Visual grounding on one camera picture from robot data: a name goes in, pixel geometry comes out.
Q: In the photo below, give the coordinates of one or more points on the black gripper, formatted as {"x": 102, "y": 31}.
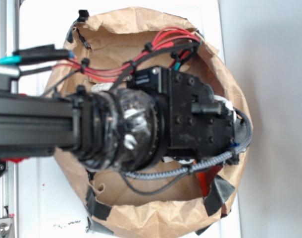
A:
{"x": 192, "y": 123}

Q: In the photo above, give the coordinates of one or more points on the orange toy carrot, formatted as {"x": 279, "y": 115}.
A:
{"x": 205, "y": 180}

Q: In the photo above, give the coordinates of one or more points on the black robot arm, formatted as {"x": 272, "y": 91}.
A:
{"x": 114, "y": 129}

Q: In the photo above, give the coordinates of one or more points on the brown paper bag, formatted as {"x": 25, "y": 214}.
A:
{"x": 108, "y": 40}

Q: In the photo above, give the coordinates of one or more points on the metal corner bracket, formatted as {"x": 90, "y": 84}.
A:
{"x": 7, "y": 228}

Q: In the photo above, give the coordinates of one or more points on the aluminium extrusion rail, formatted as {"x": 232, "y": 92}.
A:
{"x": 9, "y": 14}

